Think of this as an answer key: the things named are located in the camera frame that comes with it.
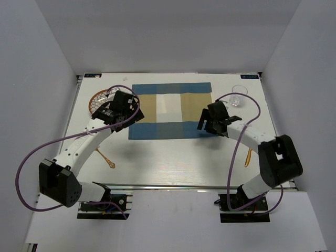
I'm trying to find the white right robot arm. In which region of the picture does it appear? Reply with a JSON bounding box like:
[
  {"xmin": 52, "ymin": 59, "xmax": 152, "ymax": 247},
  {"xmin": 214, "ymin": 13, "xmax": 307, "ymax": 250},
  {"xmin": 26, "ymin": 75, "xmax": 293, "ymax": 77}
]
[{"xmin": 197, "ymin": 101, "xmax": 303, "ymax": 211}]

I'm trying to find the gold fork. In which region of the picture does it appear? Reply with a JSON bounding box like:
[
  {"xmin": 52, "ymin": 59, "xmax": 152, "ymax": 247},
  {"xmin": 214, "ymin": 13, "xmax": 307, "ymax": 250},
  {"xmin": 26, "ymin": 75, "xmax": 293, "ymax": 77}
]
[{"xmin": 96, "ymin": 148, "xmax": 116, "ymax": 169}]

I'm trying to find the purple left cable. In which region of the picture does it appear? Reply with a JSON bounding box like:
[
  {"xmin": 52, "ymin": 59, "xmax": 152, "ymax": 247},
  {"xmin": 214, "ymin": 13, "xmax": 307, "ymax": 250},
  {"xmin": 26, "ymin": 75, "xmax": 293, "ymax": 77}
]
[{"xmin": 15, "ymin": 84, "xmax": 141, "ymax": 213}]

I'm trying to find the blue label sticker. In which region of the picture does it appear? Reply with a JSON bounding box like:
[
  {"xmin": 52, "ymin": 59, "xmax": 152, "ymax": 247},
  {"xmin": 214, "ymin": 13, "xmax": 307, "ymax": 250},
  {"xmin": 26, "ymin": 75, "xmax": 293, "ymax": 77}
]
[
  {"xmin": 83, "ymin": 73, "xmax": 102, "ymax": 78},
  {"xmin": 240, "ymin": 75, "xmax": 260, "ymax": 79}
]

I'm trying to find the gold knife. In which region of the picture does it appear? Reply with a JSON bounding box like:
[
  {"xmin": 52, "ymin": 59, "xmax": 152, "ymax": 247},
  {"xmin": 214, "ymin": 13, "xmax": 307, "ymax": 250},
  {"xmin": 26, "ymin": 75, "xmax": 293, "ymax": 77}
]
[{"xmin": 245, "ymin": 149, "xmax": 253, "ymax": 167}]

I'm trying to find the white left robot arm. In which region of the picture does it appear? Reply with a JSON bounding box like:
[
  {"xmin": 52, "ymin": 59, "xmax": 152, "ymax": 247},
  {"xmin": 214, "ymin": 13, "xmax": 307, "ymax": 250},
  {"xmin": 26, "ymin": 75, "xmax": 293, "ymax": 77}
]
[{"xmin": 39, "ymin": 90, "xmax": 144, "ymax": 209}]

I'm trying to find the blue label sticker left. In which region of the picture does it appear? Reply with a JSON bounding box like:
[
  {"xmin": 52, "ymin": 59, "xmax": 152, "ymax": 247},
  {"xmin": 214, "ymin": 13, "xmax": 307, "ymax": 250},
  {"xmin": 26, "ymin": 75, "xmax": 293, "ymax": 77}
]
[{"xmin": 83, "ymin": 73, "xmax": 102, "ymax": 78}]

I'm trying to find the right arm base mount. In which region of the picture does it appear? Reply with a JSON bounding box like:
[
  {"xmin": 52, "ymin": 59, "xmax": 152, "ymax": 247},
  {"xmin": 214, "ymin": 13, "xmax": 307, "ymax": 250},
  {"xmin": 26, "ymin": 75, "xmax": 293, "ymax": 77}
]
[{"xmin": 214, "ymin": 193, "xmax": 271, "ymax": 224}]

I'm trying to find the floral patterned ceramic plate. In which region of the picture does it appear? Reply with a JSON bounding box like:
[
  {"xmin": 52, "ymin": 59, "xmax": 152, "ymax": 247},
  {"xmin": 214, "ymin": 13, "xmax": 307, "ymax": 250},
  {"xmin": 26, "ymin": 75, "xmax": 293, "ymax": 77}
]
[{"xmin": 88, "ymin": 89, "xmax": 112, "ymax": 114}]

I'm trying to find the blue yellow striped cloth placemat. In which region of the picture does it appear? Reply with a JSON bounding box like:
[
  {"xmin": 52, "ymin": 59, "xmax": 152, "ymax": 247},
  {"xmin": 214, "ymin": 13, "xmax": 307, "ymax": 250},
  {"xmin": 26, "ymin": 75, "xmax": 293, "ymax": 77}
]
[{"xmin": 129, "ymin": 82, "xmax": 212, "ymax": 140}]

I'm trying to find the blue label sticker right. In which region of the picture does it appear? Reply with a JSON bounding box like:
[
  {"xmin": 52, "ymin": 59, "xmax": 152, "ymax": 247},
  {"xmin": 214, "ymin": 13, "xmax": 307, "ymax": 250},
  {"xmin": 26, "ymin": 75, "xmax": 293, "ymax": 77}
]
[{"xmin": 240, "ymin": 75, "xmax": 260, "ymax": 79}]

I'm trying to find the clear drinking glass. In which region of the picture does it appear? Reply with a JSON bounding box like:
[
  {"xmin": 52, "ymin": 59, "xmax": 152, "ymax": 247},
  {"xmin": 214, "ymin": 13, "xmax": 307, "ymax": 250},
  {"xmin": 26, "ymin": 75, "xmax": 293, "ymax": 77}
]
[{"xmin": 229, "ymin": 85, "xmax": 248, "ymax": 107}]

